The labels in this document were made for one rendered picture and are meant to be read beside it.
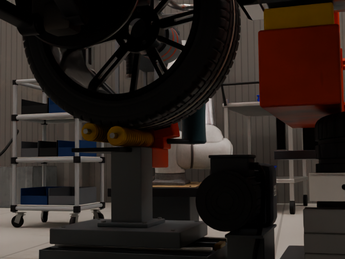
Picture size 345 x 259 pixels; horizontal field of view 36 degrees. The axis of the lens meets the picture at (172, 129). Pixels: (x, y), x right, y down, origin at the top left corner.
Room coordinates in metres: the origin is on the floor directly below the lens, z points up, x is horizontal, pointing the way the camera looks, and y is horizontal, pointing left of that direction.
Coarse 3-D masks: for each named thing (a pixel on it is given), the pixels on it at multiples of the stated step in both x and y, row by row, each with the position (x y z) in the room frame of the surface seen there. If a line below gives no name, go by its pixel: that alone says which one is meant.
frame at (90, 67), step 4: (88, 48) 1.89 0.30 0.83; (92, 48) 1.90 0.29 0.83; (84, 52) 1.85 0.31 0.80; (88, 52) 1.89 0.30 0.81; (92, 52) 1.90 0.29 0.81; (84, 56) 1.85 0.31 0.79; (88, 56) 1.89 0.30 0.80; (92, 56) 1.90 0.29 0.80; (84, 60) 1.85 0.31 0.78; (88, 60) 1.89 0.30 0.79; (92, 60) 1.90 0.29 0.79; (88, 64) 1.87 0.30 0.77; (92, 64) 1.90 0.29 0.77; (88, 68) 1.85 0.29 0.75; (92, 68) 1.90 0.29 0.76; (92, 72) 1.85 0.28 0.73; (96, 72) 1.89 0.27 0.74; (92, 76) 1.84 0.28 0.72; (104, 84) 1.84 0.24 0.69; (104, 88) 1.83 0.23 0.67; (108, 88) 1.84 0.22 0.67; (112, 92) 1.83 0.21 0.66; (116, 92) 1.88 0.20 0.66
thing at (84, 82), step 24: (168, 0) 1.69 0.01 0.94; (168, 24) 1.68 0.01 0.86; (192, 24) 1.46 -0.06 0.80; (48, 48) 1.60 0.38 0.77; (120, 48) 1.74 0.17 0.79; (144, 48) 1.68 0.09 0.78; (72, 72) 1.66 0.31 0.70; (168, 72) 1.48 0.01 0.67; (96, 96) 1.55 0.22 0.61; (120, 96) 1.53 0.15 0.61
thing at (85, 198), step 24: (24, 120) 3.69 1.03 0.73; (48, 120) 3.93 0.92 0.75; (72, 120) 3.86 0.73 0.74; (24, 144) 3.66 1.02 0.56; (48, 144) 3.68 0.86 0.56; (72, 144) 3.72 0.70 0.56; (96, 144) 3.78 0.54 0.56; (24, 192) 3.66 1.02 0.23; (48, 192) 3.56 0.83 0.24; (72, 192) 3.83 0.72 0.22; (96, 192) 3.77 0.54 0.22; (72, 216) 3.46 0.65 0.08; (96, 216) 3.76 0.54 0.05
